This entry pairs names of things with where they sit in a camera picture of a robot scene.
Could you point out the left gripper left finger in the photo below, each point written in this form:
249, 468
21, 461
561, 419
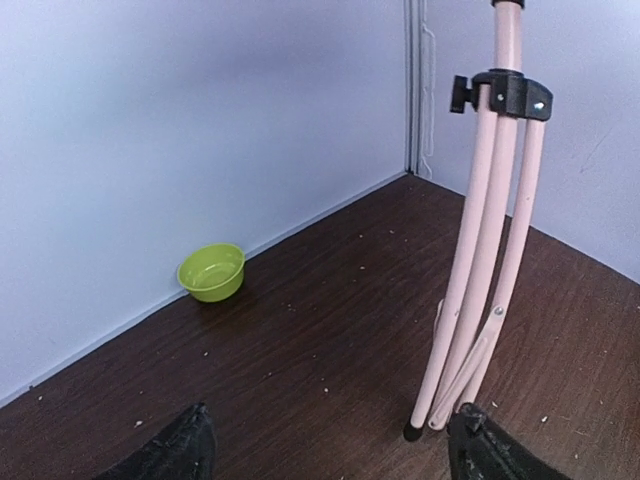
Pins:
184, 449

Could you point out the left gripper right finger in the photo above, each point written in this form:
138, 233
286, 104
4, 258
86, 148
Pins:
479, 448

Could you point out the pink music stand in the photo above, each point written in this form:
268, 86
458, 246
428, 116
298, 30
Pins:
512, 111

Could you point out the green plastic bowl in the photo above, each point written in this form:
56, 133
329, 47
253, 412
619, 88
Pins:
213, 273

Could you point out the right aluminium frame post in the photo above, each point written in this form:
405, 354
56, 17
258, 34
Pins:
420, 67

